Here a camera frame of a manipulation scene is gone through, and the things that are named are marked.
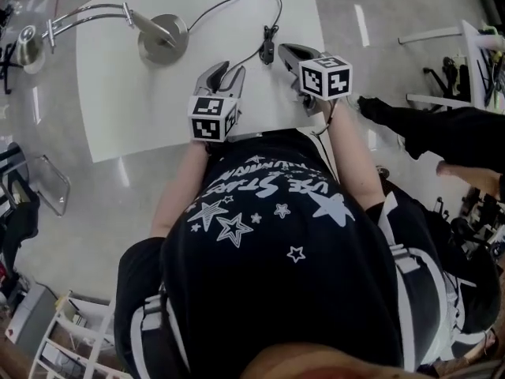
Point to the white shelf rack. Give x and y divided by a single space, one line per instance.
75 330

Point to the black star print t-shirt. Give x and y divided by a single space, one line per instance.
276 290

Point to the grey box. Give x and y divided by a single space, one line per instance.
33 318

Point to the person's right forearm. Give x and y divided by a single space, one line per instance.
355 160

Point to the black office chair base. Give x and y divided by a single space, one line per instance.
7 67

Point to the silver desk lamp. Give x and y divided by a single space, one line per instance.
161 34

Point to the person's left forearm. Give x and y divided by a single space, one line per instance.
177 190

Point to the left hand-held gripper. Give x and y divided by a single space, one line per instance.
211 122

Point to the white metal table frame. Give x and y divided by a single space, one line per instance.
469 46

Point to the clear plastic chair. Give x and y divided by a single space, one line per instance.
53 184

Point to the black bag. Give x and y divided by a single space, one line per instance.
17 227

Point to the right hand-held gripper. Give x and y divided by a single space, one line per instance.
325 78

